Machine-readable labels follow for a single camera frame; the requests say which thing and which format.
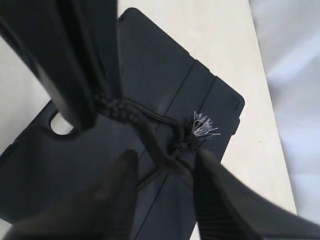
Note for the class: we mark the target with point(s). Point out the black plastic tool case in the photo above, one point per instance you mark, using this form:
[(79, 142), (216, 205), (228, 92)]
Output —
[(40, 169)]

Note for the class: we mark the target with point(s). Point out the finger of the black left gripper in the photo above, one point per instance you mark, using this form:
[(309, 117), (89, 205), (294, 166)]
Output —
[(35, 30), (97, 30)]

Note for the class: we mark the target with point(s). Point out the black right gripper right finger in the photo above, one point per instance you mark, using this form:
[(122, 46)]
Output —
[(226, 209)]

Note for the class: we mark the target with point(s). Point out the white backdrop curtain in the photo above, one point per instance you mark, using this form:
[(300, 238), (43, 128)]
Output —
[(288, 34)]

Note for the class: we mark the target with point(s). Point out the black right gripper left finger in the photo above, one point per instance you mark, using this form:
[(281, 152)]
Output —
[(105, 211)]

